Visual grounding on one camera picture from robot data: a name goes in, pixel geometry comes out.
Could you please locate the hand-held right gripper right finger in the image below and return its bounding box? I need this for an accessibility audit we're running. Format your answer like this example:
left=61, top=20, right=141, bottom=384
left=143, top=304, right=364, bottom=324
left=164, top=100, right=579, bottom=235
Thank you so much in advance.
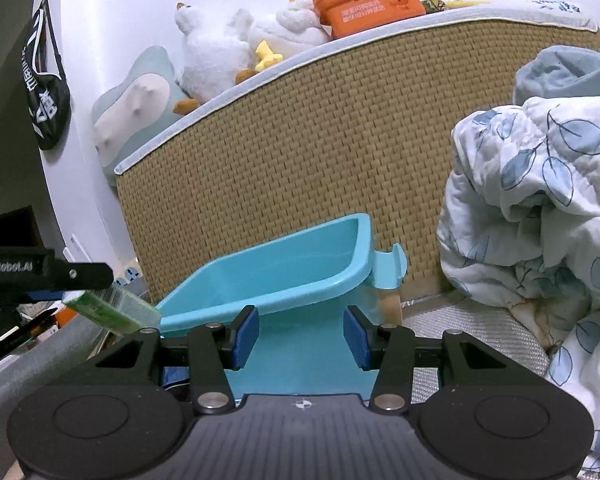
left=343, top=305, right=518, bottom=413

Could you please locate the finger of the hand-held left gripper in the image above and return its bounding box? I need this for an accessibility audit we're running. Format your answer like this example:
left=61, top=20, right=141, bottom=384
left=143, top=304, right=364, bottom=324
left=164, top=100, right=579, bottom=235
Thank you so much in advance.
left=44, top=259, right=115, bottom=292

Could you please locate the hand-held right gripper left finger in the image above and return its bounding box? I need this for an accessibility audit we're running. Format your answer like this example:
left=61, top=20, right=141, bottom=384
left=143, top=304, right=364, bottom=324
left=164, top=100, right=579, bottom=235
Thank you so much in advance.
left=87, top=305, right=260, bottom=415

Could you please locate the small green box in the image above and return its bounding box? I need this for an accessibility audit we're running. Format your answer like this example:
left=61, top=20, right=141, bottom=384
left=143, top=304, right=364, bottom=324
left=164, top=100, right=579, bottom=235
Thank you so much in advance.
left=62, top=290, right=162, bottom=335

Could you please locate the teal plastic bin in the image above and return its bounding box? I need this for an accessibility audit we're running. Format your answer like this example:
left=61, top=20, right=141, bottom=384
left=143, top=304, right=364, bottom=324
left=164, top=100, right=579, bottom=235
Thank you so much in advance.
left=155, top=213, right=409, bottom=398

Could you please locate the wooden board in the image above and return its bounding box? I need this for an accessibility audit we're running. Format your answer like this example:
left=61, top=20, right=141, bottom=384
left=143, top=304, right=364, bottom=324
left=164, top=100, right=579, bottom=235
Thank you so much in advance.
left=380, top=294, right=404, bottom=327

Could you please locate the dark wooden cabinet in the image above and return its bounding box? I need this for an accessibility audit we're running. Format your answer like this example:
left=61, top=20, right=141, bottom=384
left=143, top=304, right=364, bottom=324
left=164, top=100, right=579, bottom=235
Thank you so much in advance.
left=0, top=205, right=37, bottom=249

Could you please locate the power strip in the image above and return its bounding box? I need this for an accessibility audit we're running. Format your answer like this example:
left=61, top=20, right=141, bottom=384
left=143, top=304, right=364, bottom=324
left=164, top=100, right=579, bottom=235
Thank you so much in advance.
left=116, top=259, right=143, bottom=287

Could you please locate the black striped bar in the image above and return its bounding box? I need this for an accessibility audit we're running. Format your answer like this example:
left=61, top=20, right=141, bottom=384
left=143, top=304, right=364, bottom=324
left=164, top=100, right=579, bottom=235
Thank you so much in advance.
left=0, top=309, right=60, bottom=365

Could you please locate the black printed bag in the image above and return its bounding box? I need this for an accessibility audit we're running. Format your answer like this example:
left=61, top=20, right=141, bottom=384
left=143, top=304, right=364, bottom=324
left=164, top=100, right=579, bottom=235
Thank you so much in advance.
left=22, top=0, right=72, bottom=151

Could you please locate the pale green penguin pillow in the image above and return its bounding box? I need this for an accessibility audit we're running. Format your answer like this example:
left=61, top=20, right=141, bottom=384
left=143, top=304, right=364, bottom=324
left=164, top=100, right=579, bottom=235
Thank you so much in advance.
left=91, top=45, right=192, bottom=188

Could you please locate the woven rattan headboard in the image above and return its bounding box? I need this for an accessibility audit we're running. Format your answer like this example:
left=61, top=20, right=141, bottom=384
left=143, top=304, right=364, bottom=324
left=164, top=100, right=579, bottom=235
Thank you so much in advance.
left=114, top=7, right=600, bottom=307

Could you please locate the white leaf-print quilt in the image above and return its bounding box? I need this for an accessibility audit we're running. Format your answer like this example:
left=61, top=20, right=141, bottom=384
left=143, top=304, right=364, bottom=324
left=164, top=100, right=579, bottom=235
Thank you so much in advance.
left=436, top=95, right=600, bottom=477

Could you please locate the white plush duck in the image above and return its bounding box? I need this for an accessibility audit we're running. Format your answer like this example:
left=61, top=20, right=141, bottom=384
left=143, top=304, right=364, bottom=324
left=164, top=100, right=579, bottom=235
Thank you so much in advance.
left=235, top=0, right=332, bottom=85
left=174, top=2, right=257, bottom=113

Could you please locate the orange first aid box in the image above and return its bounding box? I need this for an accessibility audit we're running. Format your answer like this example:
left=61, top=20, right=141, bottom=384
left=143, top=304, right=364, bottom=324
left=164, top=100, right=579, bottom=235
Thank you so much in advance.
left=312, top=0, right=427, bottom=40

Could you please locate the light blue blanket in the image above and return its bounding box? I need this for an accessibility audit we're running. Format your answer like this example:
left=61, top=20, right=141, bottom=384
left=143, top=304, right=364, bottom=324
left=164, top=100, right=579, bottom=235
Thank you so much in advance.
left=512, top=45, right=600, bottom=107

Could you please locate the yellow green toy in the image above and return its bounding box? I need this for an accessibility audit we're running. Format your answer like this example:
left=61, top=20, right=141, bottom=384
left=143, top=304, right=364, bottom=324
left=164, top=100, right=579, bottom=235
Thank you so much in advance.
left=420, top=0, right=492, bottom=14

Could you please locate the white blue-print pillow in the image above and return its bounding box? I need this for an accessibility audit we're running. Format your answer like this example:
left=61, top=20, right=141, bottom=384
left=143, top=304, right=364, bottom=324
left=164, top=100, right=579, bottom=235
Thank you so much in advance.
left=525, top=0, right=599, bottom=30

